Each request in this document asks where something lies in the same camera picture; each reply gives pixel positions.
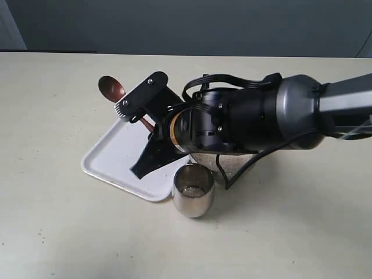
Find red-brown wooden spoon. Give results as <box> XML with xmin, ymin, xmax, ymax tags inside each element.
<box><xmin>98</xmin><ymin>76</ymin><xmax>156</xmax><ymax>132</ymax></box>

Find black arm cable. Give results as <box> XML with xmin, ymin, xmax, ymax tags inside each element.
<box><xmin>181</xmin><ymin>73</ymin><xmax>372</xmax><ymax>191</ymax></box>

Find white rectangular tray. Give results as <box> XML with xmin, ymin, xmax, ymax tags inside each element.
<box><xmin>81</xmin><ymin>120</ymin><xmax>189</xmax><ymax>202</ymax></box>

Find small steel cup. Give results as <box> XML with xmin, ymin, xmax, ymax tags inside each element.
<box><xmin>171</xmin><ymin>163</ymin><xmax>215</xmax><ymax>218</ymax></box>

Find steel bowl of rice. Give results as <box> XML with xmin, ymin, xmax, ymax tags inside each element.
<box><xmin>189</xmin><ymin>153</ymin><xmax>255</xmax><ymax>178</ymax></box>

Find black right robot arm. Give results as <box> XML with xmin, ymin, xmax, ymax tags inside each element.
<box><xmin>115</xmin><ymin>71</ymin><xmax>371</xmax><ymax>178</ymax></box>

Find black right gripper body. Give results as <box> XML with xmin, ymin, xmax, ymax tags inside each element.
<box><xmin>129</xmin><ymin>86</ymin><xmax>186</xmax><ymax>153</ymax></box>

